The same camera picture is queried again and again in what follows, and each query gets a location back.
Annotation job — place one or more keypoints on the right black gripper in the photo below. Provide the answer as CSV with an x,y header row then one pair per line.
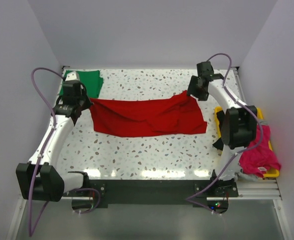
x,y
191,90

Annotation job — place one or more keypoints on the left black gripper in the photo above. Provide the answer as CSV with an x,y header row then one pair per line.
x,y
88,103

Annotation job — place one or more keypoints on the red t shirt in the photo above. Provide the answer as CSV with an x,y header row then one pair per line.
x,y
179,114

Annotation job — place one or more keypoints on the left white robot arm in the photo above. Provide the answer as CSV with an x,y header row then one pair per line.
x,y
38,178

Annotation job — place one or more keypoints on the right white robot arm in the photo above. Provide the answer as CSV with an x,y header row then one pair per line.
x,y
239,126

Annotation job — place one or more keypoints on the folded green t shirt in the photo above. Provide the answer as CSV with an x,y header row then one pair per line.
x,y
92,81

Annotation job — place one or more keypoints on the black t shirt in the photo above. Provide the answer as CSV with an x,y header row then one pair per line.
x,y
218,144

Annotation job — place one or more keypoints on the pink t shirt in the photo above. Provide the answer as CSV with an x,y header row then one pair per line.
x,y
261,159

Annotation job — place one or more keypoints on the yellow plastic bin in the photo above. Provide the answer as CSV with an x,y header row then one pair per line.
x,y
271,173

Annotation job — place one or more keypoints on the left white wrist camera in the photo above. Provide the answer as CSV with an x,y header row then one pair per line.
x,y
72,76

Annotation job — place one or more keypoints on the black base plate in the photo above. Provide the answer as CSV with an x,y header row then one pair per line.
x,y
208,194

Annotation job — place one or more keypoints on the aluminium table frame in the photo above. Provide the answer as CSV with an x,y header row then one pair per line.
x,y
169,157

